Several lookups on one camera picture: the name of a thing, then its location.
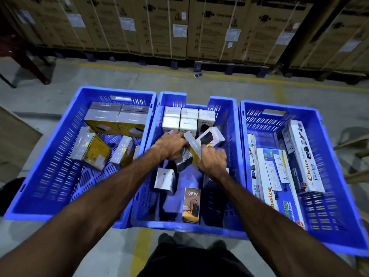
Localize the white silver small box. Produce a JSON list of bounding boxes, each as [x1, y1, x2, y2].
[[154, 168, 176, 195]]

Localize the blue slotted plastic crate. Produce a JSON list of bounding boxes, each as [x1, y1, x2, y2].
[[4, 86, 158, 229], [238, 100, 369, 258], [130, 91, 249, 240]]

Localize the light wooden frame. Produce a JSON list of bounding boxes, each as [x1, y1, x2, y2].
[[333, 135, 369, 185]]

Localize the silver grey small box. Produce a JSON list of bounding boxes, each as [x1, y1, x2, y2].
[[174, 148, 194, 173]]

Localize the person's right forearm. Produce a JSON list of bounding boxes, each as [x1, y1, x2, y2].
[[212, 171, 362, 277]]

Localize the white box black panel picture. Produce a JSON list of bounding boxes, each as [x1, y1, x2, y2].
[[196, 126, 226, 148]]

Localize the white blue power strip box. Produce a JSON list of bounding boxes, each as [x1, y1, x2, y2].
[[256, 148, 306, 229], [280, 120, 326, 195], [247, 133, 265, 201]]

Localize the pile of grey yellow boxes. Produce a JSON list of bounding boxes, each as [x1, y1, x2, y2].
[[70, 102, 150, 172]]

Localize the white box black device picture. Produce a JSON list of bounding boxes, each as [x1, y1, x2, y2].
[[198, 109, 216, 133]]

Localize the row of large cardboard boxes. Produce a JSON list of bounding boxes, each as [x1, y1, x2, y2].
[[0, 0, 369, 74]]

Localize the black orange charger box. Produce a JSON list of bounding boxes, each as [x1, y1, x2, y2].
[[182, 187, 202, 224]]

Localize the black round stool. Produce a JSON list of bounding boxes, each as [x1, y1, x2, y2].
[[0, 177, 26, 217]]

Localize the person's left hand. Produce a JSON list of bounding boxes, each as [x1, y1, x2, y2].
[[151, 131, 190, 162]]

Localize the person's left forearm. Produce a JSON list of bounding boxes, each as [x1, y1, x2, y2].
[[0, 147, 163, 277]]

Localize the dark blue pallet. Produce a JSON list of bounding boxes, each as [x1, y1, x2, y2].
[[27, 46, 270, 78]]

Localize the dark wooden pallet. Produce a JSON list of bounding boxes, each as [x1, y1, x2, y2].
[[283, 66, 368, 86]]

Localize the person's right hand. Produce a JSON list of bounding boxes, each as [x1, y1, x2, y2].
[[197, 144, 229, 180]]

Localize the flat brown cardboard sheet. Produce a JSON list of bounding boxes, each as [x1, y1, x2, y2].
[[0, 106, 43, 183]]

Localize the grey yellow charger carton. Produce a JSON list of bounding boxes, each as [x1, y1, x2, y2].
[[184, 131, 203, 170]]

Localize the dark red wooden table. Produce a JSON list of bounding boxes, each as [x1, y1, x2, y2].
[[0, 14, 52, 88]]

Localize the person's black trousers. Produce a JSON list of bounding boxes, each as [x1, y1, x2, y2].
[[137, 232, 255, 277]]

